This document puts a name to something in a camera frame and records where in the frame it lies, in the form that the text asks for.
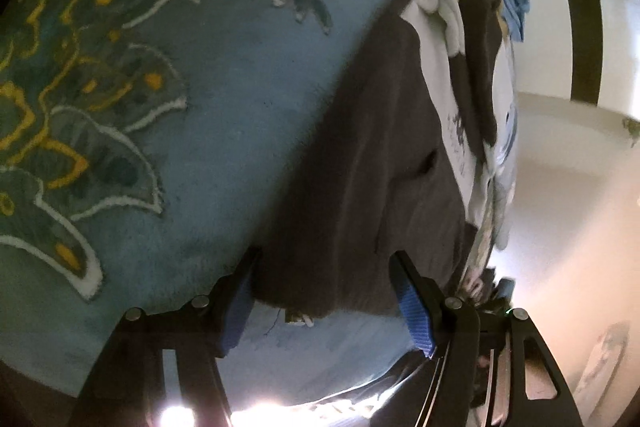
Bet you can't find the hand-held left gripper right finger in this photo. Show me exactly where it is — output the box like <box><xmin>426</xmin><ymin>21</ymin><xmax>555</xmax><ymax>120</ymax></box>
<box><xmin>388</xmin><ymin>250</ymin><xmax>583</xmax><ymax>427</ymax></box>

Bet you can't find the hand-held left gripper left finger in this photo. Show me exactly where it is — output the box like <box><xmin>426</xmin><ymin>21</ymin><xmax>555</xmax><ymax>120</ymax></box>
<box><xmin>75</xmin><ymin>246</ymin><xmax>264</xmax><ymax>427</ymax></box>

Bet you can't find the white wardrobe with black stripe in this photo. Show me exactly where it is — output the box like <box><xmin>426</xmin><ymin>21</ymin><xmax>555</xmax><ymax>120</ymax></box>
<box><xmin>482</xmin><ymin>0</ymin><xmax>640</xmax><ymax>128</ymax></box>

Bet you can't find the dark grey and white jacket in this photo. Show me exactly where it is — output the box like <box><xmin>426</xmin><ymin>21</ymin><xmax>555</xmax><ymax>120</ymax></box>
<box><xmin>251</xmin><ymin>0</ymin><xmax>522</xmax><ymax>319</ymax></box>

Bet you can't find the blue floral bed blanket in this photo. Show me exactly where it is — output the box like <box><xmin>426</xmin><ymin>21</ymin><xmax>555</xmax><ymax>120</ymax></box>
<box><xmin>0</xmin><ymin>0</ymin><xmax>453</xmax><ymax>410</ymax></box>

